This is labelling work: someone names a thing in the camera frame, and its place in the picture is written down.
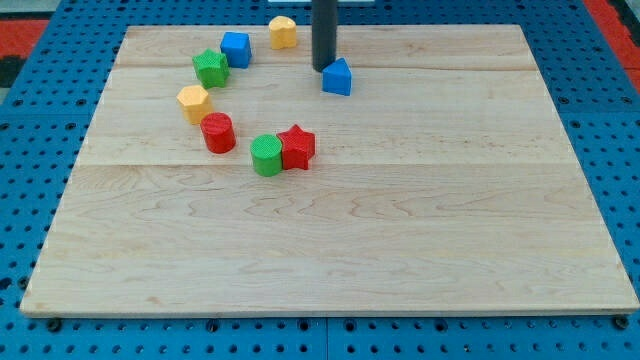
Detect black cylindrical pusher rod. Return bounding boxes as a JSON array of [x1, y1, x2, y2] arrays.
[[311, 0, 338, 72]]

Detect blue triangle block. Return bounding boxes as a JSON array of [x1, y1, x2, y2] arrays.
[[322, 58, 352, 96]]

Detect blue cube block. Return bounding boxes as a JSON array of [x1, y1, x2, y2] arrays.
[[220, 32, 252, 69]]

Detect green star block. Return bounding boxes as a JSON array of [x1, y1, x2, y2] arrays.
[[192, 49, 230, 89]]

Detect red star block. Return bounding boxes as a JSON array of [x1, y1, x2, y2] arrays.
[[276, 124, 316, 170]]

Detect green cylinder block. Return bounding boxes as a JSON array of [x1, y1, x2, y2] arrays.
[[250, 134, 282, 177]]

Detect yellow hexagon block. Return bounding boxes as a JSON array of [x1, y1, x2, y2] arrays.
[[176, 85, 214, 125]]

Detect red cylinder block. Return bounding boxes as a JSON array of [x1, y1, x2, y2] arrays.
[[200, 112, 236, 154]]

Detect wooden board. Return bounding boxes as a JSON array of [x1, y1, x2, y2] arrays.
[[20, 25, 639, 318]]

